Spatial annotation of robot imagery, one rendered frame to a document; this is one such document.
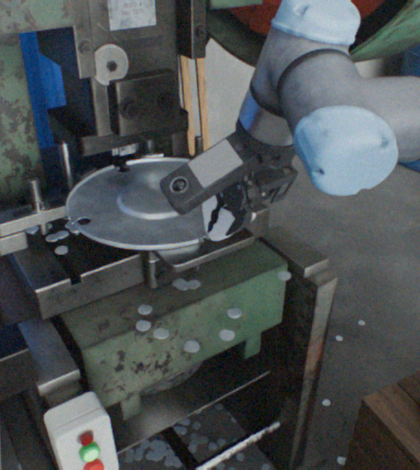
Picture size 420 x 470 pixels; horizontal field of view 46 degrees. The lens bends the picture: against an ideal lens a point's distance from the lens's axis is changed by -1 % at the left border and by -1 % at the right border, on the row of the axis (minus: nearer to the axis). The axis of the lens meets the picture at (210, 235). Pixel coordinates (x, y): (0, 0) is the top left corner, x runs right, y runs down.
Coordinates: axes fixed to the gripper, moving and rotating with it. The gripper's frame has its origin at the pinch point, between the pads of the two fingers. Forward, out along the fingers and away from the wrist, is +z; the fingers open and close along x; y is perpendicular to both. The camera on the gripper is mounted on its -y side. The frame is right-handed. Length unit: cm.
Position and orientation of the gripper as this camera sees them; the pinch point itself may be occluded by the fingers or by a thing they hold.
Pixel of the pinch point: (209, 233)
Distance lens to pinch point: 71.1
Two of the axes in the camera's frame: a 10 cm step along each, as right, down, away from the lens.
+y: 8.1, -3.2, 4.9
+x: -5.3, -7.6, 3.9
